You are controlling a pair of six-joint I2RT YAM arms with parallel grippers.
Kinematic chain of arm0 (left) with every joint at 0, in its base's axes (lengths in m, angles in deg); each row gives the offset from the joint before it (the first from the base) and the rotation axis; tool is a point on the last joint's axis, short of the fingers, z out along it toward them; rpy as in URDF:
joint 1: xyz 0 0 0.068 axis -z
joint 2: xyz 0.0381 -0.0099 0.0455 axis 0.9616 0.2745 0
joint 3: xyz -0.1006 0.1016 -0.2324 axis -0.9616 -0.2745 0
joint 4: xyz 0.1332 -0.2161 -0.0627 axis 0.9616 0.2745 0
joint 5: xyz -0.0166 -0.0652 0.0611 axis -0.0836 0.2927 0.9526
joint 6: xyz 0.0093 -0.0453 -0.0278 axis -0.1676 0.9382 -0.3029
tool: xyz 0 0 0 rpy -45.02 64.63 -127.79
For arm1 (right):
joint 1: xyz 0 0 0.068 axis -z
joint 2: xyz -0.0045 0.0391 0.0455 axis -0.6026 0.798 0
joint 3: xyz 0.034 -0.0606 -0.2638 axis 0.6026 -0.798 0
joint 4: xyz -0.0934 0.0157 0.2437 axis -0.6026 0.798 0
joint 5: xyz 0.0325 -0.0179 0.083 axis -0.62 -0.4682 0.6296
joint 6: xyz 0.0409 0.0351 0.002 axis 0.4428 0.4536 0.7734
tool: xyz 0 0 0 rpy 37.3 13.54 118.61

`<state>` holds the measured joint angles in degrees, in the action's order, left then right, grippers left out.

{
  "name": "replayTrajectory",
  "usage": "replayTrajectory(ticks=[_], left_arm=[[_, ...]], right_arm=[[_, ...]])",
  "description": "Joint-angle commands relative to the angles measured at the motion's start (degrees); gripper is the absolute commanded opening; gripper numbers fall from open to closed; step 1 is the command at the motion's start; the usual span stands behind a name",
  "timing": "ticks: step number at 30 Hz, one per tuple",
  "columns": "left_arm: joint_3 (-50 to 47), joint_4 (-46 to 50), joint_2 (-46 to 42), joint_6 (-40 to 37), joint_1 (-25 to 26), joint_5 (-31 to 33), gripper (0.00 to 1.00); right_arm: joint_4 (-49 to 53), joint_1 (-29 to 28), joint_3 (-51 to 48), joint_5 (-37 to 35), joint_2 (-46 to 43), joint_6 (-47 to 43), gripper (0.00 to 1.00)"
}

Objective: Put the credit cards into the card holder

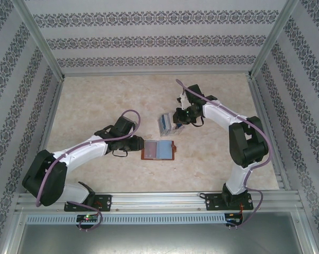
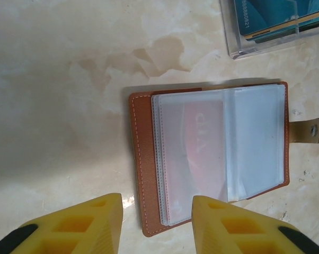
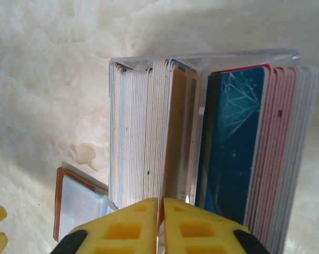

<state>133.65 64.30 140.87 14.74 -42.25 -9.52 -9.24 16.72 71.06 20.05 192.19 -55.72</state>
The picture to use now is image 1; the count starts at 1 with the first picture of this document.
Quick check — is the steel sheet panel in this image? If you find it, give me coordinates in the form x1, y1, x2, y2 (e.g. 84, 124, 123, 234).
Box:
15, 211, 313, 254

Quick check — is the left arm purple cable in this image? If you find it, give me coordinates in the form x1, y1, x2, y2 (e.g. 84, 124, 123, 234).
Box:
35, 110, 141, 233

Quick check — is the left controller board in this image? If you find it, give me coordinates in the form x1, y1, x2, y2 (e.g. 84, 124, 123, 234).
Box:
76, 214, 100, 223

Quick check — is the aluminium side rail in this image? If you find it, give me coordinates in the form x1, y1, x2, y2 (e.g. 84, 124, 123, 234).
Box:
25, 78, 66, 193
247, 78, 293, 191

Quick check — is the controller board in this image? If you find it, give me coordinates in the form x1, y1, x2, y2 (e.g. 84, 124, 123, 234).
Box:
225, 216, 243, 226
76, 214, 100, 223

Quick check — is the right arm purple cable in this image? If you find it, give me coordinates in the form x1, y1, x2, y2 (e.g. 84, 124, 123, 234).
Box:
175, 78, 272, 231

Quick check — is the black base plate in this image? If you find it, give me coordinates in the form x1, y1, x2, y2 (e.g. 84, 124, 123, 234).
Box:
205, 193, 254, 212
64, 194, 113, 212

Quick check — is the blue and white card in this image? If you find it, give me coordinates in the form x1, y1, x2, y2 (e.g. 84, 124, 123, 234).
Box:
158, 113, 173, 132

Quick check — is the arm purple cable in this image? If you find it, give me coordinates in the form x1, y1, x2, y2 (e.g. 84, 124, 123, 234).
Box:
35, 110, 141, 233
175, 78, 272, 231

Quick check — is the aluminium mounting rail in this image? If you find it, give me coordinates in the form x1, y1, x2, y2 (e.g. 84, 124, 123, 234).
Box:
15, 189, 305, 212

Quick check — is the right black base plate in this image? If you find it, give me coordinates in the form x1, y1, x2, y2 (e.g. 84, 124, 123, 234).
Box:
205, 193, 254, 212

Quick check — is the right controller board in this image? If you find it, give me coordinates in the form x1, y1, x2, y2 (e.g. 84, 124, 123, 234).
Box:
225, 216, 243, 226

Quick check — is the light blue card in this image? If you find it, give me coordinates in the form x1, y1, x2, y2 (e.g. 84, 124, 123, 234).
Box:
157, 141, 174, 159

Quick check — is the brown leather card holder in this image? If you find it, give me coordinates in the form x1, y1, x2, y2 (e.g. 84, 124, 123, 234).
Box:
140, 140, 178, 161

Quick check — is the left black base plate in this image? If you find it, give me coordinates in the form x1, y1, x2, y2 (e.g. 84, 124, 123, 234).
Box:
64, 194, 113, 212

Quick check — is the aluminium frame post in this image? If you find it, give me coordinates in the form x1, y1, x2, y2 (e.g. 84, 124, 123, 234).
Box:
247, 0, 300, 80
11, 0, 66, 80

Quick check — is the grey slotted cable duct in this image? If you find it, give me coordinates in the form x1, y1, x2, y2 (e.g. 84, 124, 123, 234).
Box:
25, 213, 226, 225

